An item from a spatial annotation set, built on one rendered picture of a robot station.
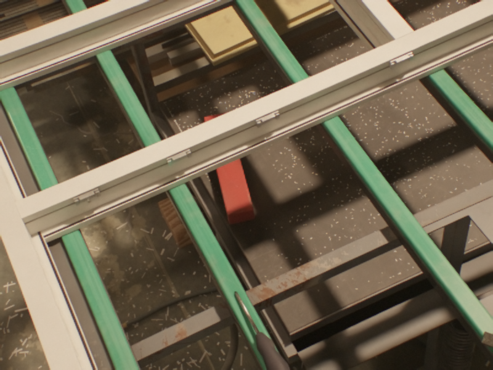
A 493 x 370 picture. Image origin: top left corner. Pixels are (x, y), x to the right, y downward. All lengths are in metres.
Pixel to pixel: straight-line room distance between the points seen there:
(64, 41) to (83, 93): 1.19
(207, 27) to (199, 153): 0.69
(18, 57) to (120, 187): 0.42
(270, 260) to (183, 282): 0.72
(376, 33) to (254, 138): 0.36
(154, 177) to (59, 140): 1.35
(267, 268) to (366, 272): 0.21
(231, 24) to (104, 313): 1.00
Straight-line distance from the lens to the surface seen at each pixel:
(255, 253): 1.91
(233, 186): 1.96
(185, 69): 2.25
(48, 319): 1.51
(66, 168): 2.92
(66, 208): 1.65
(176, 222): 2.64
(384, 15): 1.86
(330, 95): 1.74
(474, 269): 1.93
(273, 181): 2.01
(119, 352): 1.53
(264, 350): 1.46
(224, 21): 2.32
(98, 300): 1.58
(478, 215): 1.65
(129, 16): 1.96
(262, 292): 1.58
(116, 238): 2.71
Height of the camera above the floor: 2.20
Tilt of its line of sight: 53 degrees down
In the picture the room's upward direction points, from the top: 10 degrees counter-clockwise
